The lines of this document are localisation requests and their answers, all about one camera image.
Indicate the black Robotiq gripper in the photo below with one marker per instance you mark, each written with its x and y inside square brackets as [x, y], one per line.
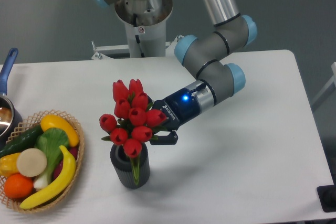
[179, 108]

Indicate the red tulip bouquet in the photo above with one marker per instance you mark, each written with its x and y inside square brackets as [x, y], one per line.
[133, 122]

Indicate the dark grey ribbed vase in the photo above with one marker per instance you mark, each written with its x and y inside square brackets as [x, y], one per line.
[123, 167]

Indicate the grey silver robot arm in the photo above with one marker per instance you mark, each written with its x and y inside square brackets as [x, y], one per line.
[144, 22]

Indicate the dark red eggplant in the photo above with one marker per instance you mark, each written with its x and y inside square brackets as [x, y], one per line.
[57, 170]

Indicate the yellow banana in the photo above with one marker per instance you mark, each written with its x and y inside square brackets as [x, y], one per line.
[57, 186]

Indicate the green bok choy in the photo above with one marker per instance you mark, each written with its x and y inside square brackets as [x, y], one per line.
[49, 143]

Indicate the yellow squash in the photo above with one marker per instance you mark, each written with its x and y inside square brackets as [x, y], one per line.
[55, 121]

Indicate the woven wicker basket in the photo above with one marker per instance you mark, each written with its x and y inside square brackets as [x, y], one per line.
[23, 126]

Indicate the green cucumber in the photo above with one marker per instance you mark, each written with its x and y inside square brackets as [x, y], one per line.
[22, 142]

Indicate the beige round slice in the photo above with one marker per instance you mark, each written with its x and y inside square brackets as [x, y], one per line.
[31, 162]

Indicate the yellow bell pepper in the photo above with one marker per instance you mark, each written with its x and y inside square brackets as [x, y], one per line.
[8, 165]

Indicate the orange fruit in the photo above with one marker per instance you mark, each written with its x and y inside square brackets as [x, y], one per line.
[18, 186]

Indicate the black device at edge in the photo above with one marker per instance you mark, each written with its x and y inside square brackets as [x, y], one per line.
[327, 197]

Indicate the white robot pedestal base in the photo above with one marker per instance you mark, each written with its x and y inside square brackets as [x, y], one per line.
[142, 42]

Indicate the blue handled saucepan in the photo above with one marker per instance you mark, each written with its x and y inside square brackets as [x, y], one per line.
[10, 117]

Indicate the white metal frame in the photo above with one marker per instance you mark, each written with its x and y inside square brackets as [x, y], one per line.
[325, 91]

